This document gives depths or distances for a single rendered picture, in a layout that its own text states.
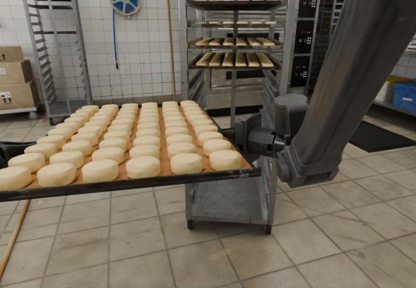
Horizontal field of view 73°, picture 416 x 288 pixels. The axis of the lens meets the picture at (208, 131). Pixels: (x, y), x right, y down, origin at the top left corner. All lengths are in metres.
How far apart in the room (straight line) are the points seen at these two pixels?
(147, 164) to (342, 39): 0.29
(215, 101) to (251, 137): 3.05
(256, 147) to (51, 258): 1.44
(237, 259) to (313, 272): 0.38
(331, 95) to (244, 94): 3.42
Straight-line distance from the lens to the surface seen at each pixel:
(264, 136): 0.55
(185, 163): 0.42
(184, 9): 1.29
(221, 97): 3.62
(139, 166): 0.42
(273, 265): 1.61
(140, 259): 1.64
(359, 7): 0.27
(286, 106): 0.49
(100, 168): 0.43
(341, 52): 0.30
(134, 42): 4.32
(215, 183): 1.90
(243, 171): 0.42
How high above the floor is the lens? 1.14
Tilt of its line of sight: 21 degrees down
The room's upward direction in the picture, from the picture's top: straight up
